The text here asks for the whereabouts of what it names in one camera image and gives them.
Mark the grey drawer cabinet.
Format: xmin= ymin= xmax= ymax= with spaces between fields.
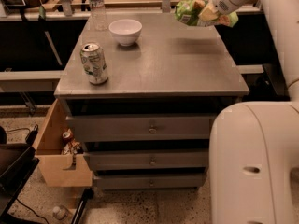
xmin=55 ymin=12 xmax=249 ymax=177

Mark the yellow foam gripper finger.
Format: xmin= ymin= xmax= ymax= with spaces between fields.
xmin=199 ymin=1 xmax=221 ymax=21

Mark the clear plastic water bottle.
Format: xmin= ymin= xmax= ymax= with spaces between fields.
xmin=88 ymin=0 xmax=107 ymax=31

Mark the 7up soda can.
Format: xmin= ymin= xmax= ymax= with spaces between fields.
xmin=80 ymin=42 xmax=108 ymax=85

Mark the middle grey drawer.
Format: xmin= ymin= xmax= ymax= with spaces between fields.
xmin=84 ymin=148 xmax=208 ymax=171

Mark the bottom grey drawer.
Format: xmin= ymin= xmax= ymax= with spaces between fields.
xmin=93 ymin=174 xmax=206 ymax=190

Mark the top grey drawer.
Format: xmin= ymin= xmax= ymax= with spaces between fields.
xmin=66 ymin=114 xmax=216 ymax=142

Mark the grey drawer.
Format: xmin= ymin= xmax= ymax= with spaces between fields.
xmin=66 ymin=114 xmax=216 ymax=142
xmin=84 ymin=148 xmax=208 ymax=171
xmin=93 ymin=174 xmax=206 ymax=190

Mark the green rice chip bag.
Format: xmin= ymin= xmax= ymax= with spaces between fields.
xmin=175 ymin=0 xmax=238 ymax=27

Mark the light wooden open box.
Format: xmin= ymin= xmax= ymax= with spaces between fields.
xmin=33 ymin=100 xmax=93 ymax=187

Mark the plastic bottle on floor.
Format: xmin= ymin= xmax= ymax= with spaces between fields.
xmin=52 ymin=205 xmax=73 ymax=224

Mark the red can in box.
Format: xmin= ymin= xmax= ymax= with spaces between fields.
xmin=62 ymin=131 xmax=74 ymax=143

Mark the white ceramic bowl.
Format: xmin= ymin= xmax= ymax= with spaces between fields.
xmin=108 ymin=19 xmax=143 ymax=47

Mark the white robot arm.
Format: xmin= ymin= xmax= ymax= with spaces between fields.
xmin=207 ymin=0 xmax=299 ymax=224

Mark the black power adapter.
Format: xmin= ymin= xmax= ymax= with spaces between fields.
xmin=25 ymin=125 xmax=38 ymax=145

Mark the black cart at left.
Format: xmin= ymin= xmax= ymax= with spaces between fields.
xmin=0 ymin=127 xmax=38 ymax=224

